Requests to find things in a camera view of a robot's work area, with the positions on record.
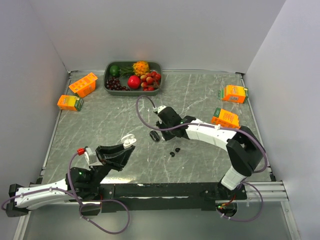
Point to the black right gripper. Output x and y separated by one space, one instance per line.
167 137

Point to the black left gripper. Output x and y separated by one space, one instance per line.
115 160

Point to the white earbud charging case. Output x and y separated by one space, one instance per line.
128 140

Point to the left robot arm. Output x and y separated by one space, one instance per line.
50 190

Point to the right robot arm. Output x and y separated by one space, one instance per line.
243 148

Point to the black earbud charging case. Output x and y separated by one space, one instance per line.
154 136

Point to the red lychee bunch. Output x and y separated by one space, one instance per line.
151 81

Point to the red apple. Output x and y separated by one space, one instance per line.
134 82

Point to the grey-green fruit tray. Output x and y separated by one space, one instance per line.
154 66

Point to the green leafy sprig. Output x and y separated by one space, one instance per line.
126 71

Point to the dark grape bunch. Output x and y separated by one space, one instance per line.
113 84

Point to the orange green box left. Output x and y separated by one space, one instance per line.
70 103

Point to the orange box back right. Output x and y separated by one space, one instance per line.
234 93

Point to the green lime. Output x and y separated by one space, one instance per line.
114 71

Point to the orange box back left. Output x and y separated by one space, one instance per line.
84 86

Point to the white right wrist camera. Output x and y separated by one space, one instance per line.
158 109

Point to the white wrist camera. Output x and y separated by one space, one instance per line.
158 109
89 155

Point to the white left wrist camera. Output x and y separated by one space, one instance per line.
89 155

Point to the aluminium frame rail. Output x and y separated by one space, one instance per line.
271 191

